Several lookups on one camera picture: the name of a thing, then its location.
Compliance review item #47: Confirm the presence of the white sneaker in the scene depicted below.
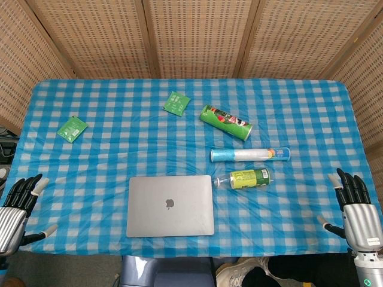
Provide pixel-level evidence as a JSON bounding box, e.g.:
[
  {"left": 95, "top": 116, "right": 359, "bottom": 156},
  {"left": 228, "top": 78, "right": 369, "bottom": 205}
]
[{"left": 215, "top": 257, "right": 270, "bottom": 287}]

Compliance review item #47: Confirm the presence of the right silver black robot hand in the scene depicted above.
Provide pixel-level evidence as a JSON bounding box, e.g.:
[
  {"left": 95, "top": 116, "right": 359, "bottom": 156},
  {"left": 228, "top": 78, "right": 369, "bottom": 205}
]
[{"left": 317, "top": 167, "right": 383, "bottom": 251}]

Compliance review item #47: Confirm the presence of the black trouser leg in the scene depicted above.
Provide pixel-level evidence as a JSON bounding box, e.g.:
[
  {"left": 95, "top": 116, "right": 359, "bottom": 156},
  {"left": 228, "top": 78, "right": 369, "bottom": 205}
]
[{"left": 242, "top": 257, "right": 357, "bottom": 287}]

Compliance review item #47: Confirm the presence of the green label plastic bottle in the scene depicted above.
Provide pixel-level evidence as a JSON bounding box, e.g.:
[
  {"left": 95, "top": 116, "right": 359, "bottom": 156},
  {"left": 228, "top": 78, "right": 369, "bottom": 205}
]
[{"left": 211, "top": 168, "right": 273, "bottom": 190}]

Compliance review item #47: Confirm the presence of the silver laptop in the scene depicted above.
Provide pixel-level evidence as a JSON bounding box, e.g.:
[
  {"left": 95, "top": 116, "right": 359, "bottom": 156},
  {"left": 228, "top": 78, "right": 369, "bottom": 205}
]
[{"left": 126, "top": 175, "right": 215, "bottom": 238}]

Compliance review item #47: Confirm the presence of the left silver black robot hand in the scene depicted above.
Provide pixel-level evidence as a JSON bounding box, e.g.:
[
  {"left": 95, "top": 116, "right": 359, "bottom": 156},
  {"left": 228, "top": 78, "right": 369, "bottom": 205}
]
[{"left": 0, "top": 173, "right": 58, "bottom": 258}]

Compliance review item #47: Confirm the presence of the green sachet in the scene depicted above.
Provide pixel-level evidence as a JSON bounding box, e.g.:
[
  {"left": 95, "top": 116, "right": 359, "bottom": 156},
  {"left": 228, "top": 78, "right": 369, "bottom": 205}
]
[
  {"left": 162, "top": 91, "right": 192, "bottom": 116},
  {"left": 57, "top": 116, "right": 89, "bottom": 144}
]

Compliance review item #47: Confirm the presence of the blue white chips tube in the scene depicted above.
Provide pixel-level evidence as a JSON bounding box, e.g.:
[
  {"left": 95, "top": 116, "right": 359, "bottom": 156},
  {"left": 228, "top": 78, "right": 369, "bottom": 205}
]
[{"left": 210, "top": 146, "right": 291, "bottom": 163}]

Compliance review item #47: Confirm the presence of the green chips can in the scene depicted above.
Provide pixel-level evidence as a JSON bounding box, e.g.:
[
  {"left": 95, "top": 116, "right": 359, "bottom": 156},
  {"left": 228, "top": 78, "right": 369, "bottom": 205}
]
[{"left": 199, "top": 104, "right": 253, "bottom": 142}]

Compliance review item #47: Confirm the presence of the blue white checked tablecloth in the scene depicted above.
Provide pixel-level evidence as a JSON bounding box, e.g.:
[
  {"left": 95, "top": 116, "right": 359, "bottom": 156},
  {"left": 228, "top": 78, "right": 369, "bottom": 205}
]
[{"left": 8, "top": 78, "right": 378, "bottom": 258}]

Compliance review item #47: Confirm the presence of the grey blue chair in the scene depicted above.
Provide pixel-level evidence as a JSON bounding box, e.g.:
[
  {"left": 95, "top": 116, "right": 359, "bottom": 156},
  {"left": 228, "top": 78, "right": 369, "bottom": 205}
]
[{"left": 119, "top": 255, "right": 217, "bottom": 287}]

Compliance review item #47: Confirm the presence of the woven bamboo folding screen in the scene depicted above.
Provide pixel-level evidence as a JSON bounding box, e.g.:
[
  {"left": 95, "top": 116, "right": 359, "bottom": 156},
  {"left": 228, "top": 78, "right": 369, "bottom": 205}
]
[{"left": 0, "top": 0, "right": 383, "bottom": 183}]

